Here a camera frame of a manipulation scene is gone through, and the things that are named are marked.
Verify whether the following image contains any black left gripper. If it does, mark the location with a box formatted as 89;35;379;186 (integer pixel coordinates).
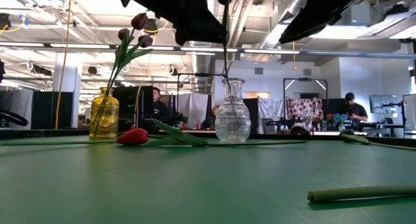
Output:
108;0;229;46

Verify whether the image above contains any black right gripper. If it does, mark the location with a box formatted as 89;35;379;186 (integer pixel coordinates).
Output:
278;0;372;45

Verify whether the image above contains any maroon artificial tulip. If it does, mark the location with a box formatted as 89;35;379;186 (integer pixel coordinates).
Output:
109;12;149;90
110;34;154;90
107;28;131;90

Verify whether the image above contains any red artificial tulip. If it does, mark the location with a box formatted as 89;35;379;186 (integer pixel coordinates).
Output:
116;119;308;147

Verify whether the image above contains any green stem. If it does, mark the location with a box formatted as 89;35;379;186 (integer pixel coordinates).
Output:
307;184;416;205

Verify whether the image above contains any clear textured glass vase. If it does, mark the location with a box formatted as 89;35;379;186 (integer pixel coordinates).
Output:
214;78;252;143

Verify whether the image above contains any yellow glass vase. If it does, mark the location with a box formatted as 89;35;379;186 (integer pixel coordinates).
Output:
89;86;120;140

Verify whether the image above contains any black round ceiling device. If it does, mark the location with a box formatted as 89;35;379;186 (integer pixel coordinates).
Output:
145;18;159;36

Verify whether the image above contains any plain white cloth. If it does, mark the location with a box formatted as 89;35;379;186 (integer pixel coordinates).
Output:
177;93;209;127

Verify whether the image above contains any person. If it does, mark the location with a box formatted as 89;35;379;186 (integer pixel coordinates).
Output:
151;86;170;121
337;92;369;123
201;105;219;130

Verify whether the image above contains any pink floral cloth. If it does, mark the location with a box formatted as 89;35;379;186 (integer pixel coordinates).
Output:
285;97;326;131

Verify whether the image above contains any white patterned cloth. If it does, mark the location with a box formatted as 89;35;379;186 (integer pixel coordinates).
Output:
258;97;283;127

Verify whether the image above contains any large black screen panel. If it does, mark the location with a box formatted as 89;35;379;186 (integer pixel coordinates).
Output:
112;86;154;131

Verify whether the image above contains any blue flower bouquet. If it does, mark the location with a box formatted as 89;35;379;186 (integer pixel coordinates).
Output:
331;112;348;131

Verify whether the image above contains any grey office chair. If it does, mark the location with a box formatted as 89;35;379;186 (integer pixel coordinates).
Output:
261;118;277;134

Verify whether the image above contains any grey computer monitor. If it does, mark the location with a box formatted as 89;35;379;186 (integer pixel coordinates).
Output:
369;94;399;114

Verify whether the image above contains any long ceiling light bar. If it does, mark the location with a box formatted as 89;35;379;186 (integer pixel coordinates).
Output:
0;41;416;59

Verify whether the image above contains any white screen panel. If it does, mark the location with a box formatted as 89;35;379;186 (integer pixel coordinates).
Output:
402;93;416;131

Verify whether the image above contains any green table mat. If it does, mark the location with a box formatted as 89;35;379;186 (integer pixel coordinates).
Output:
0;134;416;224

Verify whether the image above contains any black partition panel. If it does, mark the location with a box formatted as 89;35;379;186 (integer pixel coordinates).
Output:
32;91;74;130

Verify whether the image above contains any grey fabric partition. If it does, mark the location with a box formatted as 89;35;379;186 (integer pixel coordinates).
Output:
0;89;33;127

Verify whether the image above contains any silver slanted ceiling duct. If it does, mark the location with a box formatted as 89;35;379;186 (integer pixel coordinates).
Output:
256;0;308;61

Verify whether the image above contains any silver round ceiling duct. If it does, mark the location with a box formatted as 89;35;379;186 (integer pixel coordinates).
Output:
190;42;218;88

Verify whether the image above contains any black frame stand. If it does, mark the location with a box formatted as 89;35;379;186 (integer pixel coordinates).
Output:
176;73;228;127
282;77;329;131

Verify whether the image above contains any yellow power cable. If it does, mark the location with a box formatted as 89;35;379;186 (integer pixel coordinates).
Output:
54;0;73;130

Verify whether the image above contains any black cable loop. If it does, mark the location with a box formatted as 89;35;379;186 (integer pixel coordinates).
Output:
0;108;29;127

